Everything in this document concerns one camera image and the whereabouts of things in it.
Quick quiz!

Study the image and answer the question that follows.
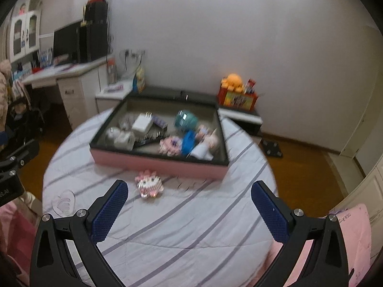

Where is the cream door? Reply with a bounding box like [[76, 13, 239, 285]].
[[341, 21, 383, 159]]

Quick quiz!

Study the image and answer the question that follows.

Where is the blue plastic toy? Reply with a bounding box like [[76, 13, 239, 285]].
[[181, 130, 198, 156]]

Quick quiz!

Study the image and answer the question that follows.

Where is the pink white block cat figure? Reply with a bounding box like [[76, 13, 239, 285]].
[[135, 170, 163, 198]]

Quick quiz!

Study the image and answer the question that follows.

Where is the white glass-door cabinet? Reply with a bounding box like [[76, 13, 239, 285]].
[[9, 9, 41, 59]]

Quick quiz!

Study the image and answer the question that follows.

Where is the black hair clip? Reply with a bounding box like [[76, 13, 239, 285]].
[[133, 132, 168, 148]]

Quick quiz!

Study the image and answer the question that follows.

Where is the pink bed blanket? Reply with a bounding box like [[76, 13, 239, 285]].
[[0, 200, 39, 287]]

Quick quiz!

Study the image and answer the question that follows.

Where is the pink printed quilt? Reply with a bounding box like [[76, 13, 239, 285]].
[[269, 203, 373, 287]]

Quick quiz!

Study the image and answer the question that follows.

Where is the white round figurine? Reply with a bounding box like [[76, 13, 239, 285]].
[[105, 127, 122, 147]]

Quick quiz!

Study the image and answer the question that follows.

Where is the black box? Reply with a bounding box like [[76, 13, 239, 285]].
[[84, 1, 109, 24]]

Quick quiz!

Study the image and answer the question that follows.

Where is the teal plastic case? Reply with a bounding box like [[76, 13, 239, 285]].
[[174, 110, 198, 132]]

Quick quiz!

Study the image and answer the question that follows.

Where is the white desk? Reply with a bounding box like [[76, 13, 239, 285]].
[[21, 58, 116, 130]]

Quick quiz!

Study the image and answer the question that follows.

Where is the red toy box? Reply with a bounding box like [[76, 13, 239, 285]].
[[218, 79, 258, 111]]

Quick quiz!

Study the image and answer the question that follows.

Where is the black office chair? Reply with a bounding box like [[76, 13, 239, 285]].
[[6, 96, 45, 144]]

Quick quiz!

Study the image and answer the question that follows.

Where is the clear plastic item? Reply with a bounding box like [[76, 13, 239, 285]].
[[118, 115, 135, 129]]

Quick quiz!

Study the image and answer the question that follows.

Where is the cream wardrobe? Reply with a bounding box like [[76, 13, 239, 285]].
[[332, 161, 383, 222]]

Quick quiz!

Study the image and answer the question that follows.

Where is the orange octopus plush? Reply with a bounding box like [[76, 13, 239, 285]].
[[221, 73, 244, 92]]

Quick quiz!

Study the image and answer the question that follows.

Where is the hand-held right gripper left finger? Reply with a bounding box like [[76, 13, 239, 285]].
[[29, 179, 129, 287]]

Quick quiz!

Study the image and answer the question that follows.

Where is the white nightstand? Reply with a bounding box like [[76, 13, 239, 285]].
[[95, 82, 134, 114]]

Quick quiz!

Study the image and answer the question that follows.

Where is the yellow blue snack bag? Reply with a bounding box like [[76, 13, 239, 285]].
[[133, 66, 146, 94]]

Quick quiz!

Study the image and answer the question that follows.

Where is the black floor scale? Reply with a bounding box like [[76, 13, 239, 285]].
[[260, 139, 283, 157]]

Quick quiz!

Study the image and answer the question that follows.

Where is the big-headed baby doll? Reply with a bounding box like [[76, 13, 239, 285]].
[[194, 124, 219, 150]]

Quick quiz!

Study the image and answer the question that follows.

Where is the pink storage box dark rim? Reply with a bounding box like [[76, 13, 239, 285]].
[[90, 94, 230, 181]]

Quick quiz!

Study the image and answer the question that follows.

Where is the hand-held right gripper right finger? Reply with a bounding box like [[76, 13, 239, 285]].
[[251, 180, 349, 287]]

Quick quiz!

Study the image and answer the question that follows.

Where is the white charger plug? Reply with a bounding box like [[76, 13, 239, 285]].
[[132, 112, 153, 133]]

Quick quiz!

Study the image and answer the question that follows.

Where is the black computer tower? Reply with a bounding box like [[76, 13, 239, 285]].
[[78, 21, 109, 63]]

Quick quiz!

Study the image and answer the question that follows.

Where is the blue cosmetic box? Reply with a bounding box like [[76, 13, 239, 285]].
[[151, 116, 168, 129]]

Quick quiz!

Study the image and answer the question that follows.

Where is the orange-capped water bottle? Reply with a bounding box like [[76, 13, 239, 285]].
[[107, 60, 118, 84]]

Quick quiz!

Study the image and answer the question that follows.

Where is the black computer monitor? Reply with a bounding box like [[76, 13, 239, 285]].
[[53, 21, 81, 65]]

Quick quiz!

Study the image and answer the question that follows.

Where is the white bedpost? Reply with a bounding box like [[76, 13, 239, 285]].
[[22, 191, 42, 216]]

